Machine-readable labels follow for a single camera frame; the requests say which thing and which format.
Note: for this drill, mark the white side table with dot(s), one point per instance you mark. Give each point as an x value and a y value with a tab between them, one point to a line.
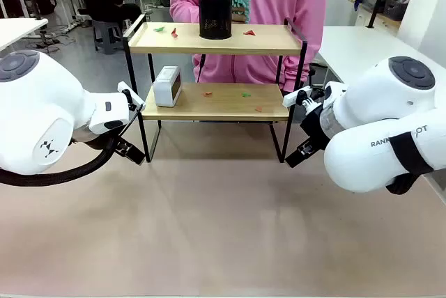
17	28

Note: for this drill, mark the red paper scrap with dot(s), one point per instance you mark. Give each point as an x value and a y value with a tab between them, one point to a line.
174	32
249	33

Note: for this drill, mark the wooden two-tier shelf black frame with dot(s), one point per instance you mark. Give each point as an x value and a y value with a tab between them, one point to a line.
216	45

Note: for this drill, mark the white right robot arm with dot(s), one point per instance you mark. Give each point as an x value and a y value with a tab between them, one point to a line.
376	110

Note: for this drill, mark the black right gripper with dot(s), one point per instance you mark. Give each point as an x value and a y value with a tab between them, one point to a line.
315	127

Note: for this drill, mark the grey plastic stool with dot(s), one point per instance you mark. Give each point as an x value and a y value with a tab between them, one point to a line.
108	33

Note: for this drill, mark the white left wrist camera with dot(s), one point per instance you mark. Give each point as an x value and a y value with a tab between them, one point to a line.
125	89

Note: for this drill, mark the black storage crate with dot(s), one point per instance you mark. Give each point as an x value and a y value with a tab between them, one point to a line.
395	7

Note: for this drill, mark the white digital clock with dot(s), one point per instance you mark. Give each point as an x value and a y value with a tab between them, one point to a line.
163	89

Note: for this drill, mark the black mesh pen holder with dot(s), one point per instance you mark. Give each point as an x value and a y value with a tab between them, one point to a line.
215	12

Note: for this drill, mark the person's right forearm pink sleeve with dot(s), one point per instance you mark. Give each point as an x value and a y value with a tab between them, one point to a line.
183	10

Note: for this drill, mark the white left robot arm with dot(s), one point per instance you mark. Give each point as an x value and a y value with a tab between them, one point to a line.
35	110

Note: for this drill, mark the large white table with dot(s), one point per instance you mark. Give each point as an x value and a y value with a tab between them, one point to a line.
355	47

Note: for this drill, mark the person's left forearm pink sleeve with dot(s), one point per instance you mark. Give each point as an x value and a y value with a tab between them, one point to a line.
296	64

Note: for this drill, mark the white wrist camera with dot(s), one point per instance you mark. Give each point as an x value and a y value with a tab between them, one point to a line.
125	89
292	97

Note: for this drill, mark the black backpack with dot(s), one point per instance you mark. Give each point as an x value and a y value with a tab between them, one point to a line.
45	0

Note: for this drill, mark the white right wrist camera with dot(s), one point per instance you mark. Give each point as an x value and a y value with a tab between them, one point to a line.
292	97

